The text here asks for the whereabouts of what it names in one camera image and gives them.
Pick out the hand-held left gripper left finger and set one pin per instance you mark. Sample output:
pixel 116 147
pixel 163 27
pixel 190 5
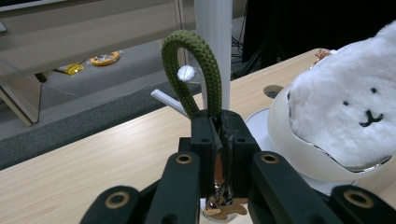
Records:
pixel 204 133

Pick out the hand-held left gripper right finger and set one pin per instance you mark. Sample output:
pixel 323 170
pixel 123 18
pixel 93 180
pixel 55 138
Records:
pixel 241 140

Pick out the white bowl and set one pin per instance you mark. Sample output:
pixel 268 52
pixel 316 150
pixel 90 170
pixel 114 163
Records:
pixel 285 140

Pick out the white branched hanger stand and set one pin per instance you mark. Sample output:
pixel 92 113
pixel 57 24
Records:
pixel 213 31

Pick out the white plush animal pouch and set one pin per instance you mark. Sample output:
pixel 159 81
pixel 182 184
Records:
pixel 339 102

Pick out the yellow tape roll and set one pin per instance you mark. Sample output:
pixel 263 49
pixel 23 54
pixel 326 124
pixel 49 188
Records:
pixel 105 58

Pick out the black curtain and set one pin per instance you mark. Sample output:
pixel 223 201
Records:
pixel 311 21

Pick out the small yellow packet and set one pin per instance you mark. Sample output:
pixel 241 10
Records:
pixel 73 69

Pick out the light wooden shelf unit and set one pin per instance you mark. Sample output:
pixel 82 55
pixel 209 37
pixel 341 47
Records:
pixel 77 28

